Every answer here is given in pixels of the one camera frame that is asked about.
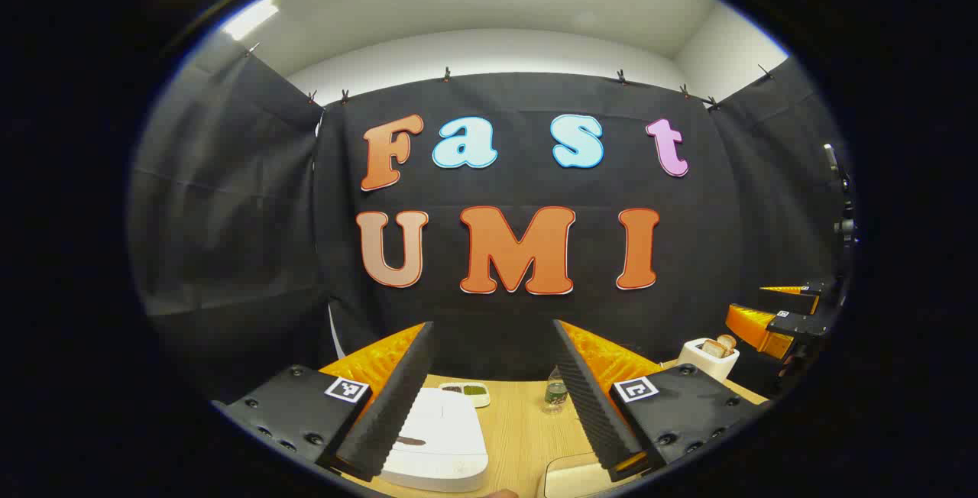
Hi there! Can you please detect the white toaster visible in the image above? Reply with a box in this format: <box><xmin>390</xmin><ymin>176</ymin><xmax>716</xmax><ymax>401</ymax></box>
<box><xmin>676</xmin><ymin>338</ymin><xmax>740</xmax><ymax>383</ymax></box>

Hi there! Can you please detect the clear glass tray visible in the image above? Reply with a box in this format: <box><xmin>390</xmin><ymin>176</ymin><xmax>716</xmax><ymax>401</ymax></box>
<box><xmin>537</xmin><ymin>452</ymin><xmax>650</xmax><ymax>498</ymax></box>

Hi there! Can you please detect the clear plastic water bottle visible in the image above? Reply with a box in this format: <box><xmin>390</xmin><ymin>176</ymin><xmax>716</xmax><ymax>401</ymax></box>
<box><xmin>542</xmin><ymin>367</ymin><xmax>570</xmax><ymax>415</ymax></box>

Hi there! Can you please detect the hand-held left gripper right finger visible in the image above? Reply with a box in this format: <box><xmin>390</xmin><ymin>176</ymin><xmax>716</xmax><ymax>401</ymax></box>
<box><xmin>552</xmin><ymin>319</ymin><xmax>769</xmax><ymax>483</ymax></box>

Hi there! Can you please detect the white divided grain dish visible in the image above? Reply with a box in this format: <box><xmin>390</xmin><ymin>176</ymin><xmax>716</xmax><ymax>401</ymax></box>
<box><xmin>438</xmin><ymin>382</ymin><xmax>491</xmax><ymax>409</ymax></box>

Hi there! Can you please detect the ceiling light panel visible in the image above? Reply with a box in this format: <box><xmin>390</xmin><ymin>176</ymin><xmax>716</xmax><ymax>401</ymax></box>
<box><xmin>222</xmin><ymin>0</ymin><xmax>280</xmax><ymax>42</ymax></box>

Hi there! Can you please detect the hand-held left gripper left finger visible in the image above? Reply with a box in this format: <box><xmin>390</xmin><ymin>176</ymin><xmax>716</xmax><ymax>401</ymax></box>
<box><xmin>212</xmin><ymin>321</ymin><xmax>438</xmax><ymax>482</ymax></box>

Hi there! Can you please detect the white rice cooker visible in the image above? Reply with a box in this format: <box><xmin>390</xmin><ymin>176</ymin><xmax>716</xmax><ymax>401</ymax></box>
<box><xmin>378</xmin><ymin>387</ymin><xmax>490</xmax><ymax>493</ymax></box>

